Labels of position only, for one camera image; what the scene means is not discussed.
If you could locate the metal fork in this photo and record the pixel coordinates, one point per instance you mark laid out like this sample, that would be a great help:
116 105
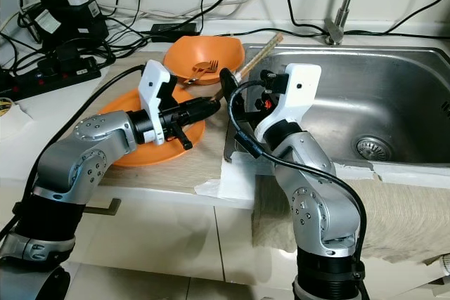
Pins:
207 68

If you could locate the orange plastic plate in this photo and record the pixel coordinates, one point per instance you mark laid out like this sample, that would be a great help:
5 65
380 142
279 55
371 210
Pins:
169 154

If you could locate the orange plastic bowl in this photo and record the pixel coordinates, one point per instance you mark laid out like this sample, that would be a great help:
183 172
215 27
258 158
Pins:
204 50

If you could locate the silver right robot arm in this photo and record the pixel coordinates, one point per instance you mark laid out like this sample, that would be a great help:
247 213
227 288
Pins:
309 201

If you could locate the beige counter mat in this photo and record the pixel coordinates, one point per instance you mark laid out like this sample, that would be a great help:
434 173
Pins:
183 177

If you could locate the black power adapter brick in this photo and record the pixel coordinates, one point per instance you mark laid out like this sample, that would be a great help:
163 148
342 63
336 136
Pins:
172 31

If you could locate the steel faucet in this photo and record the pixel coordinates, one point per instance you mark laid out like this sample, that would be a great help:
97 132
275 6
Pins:
337 29

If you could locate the stainless steel sink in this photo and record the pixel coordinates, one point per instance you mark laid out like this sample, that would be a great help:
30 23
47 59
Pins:
380 96

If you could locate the black power strip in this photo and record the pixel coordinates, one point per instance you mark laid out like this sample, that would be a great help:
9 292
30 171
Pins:
56 75

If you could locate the white tape roll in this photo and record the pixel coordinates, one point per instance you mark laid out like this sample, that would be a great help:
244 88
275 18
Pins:
7 107

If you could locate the black charger device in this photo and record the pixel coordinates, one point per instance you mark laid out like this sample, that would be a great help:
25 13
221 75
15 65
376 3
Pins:
67 19

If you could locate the plain cream cabinet door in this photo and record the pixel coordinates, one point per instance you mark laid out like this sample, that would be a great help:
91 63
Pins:
246 272

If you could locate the beige cloth towel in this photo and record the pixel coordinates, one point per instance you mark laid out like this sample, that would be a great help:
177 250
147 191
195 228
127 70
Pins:
394 223

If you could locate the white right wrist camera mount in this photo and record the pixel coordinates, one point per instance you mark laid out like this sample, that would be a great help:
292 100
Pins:
299 89

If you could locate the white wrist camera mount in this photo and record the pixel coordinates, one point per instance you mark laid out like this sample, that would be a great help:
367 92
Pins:
156 86
299 89

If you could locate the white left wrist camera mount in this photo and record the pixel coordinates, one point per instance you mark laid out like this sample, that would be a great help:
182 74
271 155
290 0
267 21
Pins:
156 86

